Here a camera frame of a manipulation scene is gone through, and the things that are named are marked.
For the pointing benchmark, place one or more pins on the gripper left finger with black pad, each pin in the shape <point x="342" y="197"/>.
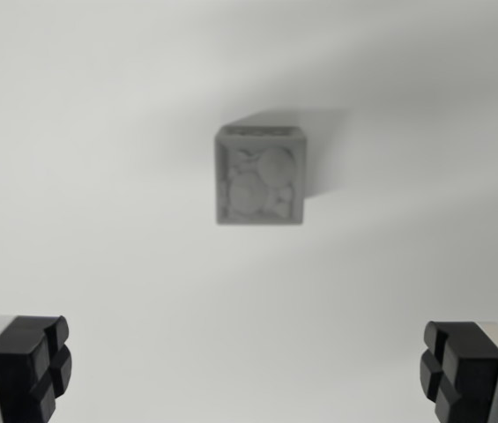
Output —
<point x="19" y="370"/>

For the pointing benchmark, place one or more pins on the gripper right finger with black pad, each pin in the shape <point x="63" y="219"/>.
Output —
<point x="473" y="374"/>

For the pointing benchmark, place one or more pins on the grey embossed rubber cube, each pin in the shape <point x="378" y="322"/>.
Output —
<point x="259" y="180"/>

